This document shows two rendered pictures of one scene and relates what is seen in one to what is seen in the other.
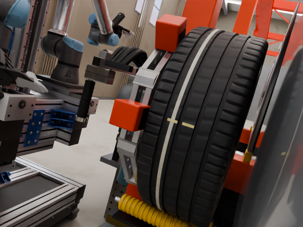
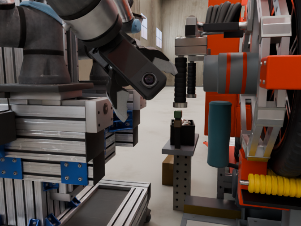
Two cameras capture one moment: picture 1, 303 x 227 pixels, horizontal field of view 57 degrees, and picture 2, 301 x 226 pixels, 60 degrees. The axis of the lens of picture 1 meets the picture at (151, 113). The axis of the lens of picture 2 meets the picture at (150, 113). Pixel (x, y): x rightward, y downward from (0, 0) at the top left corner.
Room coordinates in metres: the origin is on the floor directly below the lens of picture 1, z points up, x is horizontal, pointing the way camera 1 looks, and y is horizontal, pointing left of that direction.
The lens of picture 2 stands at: (0.20, 0.39, 0.85)
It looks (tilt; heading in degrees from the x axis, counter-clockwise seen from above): 8 degrees down; 355
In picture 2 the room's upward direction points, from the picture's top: straight up
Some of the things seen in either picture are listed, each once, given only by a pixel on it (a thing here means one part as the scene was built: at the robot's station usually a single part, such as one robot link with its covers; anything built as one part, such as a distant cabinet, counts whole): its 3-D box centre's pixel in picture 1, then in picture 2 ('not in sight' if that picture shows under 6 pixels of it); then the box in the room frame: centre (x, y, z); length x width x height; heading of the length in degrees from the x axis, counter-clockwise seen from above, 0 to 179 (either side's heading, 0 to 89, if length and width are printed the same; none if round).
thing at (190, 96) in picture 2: not in sight; (191, 79); (1.30, 0.12, 0.83); 0.04 x 0.04 x 0.16
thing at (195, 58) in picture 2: (138, 82); (199, 54); (1.29, 0.10, 0.93); 0.09 x 0.05 x 0.05; 71
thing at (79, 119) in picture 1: (85, 99); (180, 81); (0.97, 0.23, 0.83); 0.04 x 0.04 x 0.16
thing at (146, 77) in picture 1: (163, 111); (257, 73); (1.06, -0.04, 0.85); 0.54 x 0.07 x 0.54; 161
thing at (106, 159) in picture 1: (128, 157); (182, 142); (1.74, 0.06, 0.44); 0.43 x 0.17 x 0.03; 161
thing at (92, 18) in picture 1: (98, 21); not in sight; (1.82, 0.48, 1.21); 0.11 x 0.08 x 0.09; 149
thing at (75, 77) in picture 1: (66, 71); (104, 70); (1.52, 0.51, 0.87); 0.15 x 0.15 x 0.10
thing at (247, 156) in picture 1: (258, 159); not in sight; (1.43, -0.60, 0.70); 0.14 x 0.14 x 0.05; 71
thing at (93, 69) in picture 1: (100, 74); (191, 46); (0.96, 0.21, 0.93); 0.09 x 0.05 x 0.05; 71
